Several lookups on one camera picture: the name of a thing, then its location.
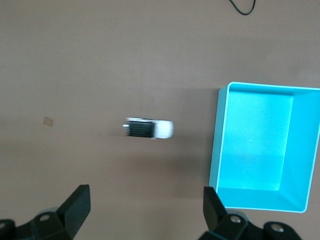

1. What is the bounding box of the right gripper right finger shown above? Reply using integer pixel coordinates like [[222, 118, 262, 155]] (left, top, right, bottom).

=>
[[198, 186, 301, 240]]

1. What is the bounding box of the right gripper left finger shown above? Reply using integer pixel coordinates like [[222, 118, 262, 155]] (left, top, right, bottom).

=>
[[0, 184, 91, 240]]

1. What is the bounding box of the white jeep toy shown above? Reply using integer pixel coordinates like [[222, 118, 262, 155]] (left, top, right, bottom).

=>
[[121, 117, 175, 140]]

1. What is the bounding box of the cyan plastic bin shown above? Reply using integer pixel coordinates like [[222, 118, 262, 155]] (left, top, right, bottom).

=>
[[208, 81, 320, 214]]

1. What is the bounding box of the brown tape square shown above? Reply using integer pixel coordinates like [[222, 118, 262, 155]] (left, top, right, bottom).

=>
[[42, 116, 55, 128]]

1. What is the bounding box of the thin black looped cable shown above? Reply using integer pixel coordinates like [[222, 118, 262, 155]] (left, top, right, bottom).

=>
[[228, 0, 257, 16]]

